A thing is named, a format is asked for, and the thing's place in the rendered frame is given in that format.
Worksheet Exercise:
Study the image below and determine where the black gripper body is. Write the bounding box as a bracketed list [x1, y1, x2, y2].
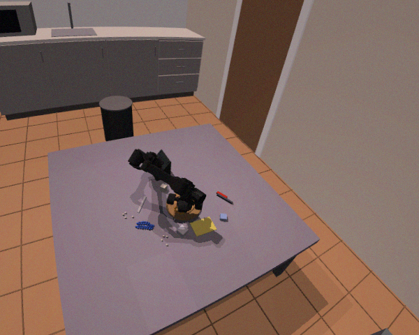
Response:
[167, 193, 203, 210]

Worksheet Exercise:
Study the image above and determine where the brown round bead board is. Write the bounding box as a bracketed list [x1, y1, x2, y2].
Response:
[166, 201, 200, 221]

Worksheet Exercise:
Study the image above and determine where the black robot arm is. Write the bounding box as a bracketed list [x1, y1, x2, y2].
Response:
[128, 149, 206, 212]

